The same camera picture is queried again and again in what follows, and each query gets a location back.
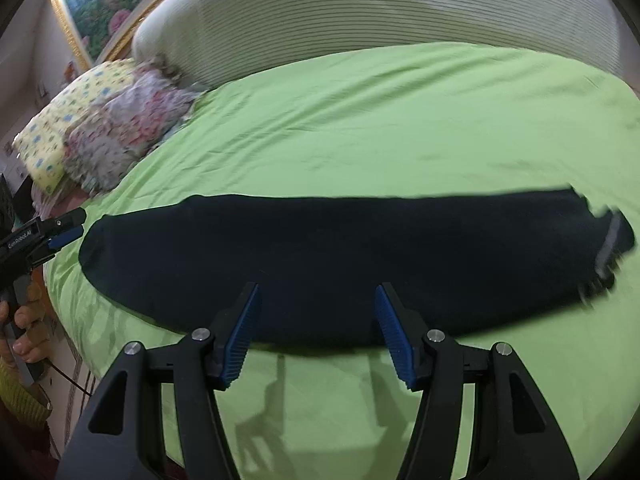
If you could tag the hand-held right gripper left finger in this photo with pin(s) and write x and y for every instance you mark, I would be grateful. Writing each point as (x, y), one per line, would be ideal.
(243, 327)

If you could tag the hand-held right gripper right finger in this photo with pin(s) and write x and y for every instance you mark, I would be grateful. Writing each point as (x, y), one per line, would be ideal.
(391, 329)

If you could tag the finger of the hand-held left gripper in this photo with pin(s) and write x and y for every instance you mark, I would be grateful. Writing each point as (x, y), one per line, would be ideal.
(70, 220)
(65, 238)

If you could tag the black pants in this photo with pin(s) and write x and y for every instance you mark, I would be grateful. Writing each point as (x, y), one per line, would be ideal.
(345, 265)

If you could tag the person's left forearm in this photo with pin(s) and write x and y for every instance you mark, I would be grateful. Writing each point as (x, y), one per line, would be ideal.
(17, 395)

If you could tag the person's left hand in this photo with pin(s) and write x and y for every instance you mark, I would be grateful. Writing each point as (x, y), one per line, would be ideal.
(27, 327)

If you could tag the yellow patterned pillow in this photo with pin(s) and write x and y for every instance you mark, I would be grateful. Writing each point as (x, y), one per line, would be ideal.
(65, 120)

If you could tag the floral patterned pillow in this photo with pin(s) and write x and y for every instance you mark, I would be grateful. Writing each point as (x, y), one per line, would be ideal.
(130, 125)

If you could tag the green bed sheet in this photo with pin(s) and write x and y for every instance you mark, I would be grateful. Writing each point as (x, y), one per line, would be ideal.
(350, 160)

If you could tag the gold framed floral painting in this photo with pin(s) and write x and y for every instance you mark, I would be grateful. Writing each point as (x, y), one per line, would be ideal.
(110, 5)

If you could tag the striped padded headboard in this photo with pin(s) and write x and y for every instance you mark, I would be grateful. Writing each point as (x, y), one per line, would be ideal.
(380, 15)

